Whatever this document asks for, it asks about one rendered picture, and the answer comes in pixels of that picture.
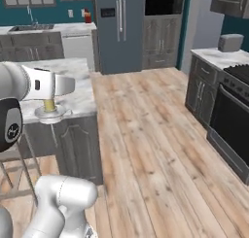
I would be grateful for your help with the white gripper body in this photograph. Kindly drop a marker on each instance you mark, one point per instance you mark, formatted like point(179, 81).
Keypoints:
point(63, 84)

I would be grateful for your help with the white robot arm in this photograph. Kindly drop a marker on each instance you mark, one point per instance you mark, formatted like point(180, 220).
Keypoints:
point(13, 83)

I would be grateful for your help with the grey base cabinet run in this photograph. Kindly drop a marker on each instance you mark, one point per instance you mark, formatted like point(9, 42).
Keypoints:
point(29, 47)

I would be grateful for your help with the grey island cabinet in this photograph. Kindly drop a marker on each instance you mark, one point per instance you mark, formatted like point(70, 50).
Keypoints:
point(78, 148)

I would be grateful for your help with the tall cabinet with black oven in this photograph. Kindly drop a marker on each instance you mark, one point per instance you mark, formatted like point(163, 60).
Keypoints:
point(162, 38)

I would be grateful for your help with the grey base cabinet with drawer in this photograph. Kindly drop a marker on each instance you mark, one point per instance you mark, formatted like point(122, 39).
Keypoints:
point(201, 89)

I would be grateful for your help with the yellow cylinder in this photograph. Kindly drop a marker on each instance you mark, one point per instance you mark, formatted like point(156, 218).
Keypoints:
point(49, 104)

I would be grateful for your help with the white dishwasher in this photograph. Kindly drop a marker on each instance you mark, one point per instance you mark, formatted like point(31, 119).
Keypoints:
point(78, 49)

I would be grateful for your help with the grey fridge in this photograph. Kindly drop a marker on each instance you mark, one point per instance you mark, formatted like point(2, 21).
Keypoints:
point(110, 41)

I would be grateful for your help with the steel sink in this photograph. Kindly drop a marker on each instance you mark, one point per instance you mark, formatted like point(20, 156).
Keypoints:
point(30, 27)

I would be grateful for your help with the red bottle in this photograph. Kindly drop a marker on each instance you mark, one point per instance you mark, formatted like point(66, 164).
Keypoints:
point(88, 16)

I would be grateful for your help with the steel tap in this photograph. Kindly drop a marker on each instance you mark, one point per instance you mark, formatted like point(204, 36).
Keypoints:
point(30, 15)

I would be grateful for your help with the black stove with oven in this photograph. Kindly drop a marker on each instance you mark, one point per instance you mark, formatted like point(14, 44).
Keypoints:
point(231, 118)

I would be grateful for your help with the grey toaster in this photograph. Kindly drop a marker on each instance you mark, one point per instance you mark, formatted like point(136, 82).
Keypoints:
point(230, 42)

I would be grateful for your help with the white wall socket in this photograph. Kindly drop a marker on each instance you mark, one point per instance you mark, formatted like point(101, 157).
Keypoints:
point(82, 13)
point(70, 13)

